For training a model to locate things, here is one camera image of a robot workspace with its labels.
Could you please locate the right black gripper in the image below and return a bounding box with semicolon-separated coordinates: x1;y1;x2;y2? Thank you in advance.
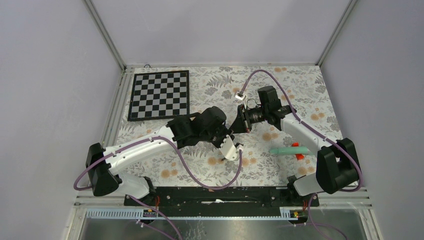
229;104;269;134

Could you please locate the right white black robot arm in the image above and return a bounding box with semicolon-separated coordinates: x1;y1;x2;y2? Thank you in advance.
230;86;360;206

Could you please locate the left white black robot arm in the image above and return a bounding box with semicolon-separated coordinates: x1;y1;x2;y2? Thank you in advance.
85;106;240;206

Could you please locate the teal cylindrical tool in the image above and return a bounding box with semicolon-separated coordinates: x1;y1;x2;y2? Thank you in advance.
269;146;312;155

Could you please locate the orange plastic piece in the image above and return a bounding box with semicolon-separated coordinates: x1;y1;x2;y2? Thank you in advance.
291;142;305;161

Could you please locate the black white checkerboard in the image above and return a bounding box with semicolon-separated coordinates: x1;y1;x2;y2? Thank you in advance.
127;70;190;122

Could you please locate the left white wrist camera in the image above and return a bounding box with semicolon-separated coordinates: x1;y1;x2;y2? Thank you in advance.
218;135;244;161

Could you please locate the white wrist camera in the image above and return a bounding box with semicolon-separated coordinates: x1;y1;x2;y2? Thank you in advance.
218;135;244;161
234;92;247;101

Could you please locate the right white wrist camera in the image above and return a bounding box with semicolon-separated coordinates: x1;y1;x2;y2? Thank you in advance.
234;92;247;101

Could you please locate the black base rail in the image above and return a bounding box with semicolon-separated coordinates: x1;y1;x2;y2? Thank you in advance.
140;186;320;211

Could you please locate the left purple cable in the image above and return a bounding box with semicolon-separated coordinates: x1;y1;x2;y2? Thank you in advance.
73;135;244;240

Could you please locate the slotted cable duct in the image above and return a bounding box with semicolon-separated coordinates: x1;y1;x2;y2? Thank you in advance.
86;206;300;221

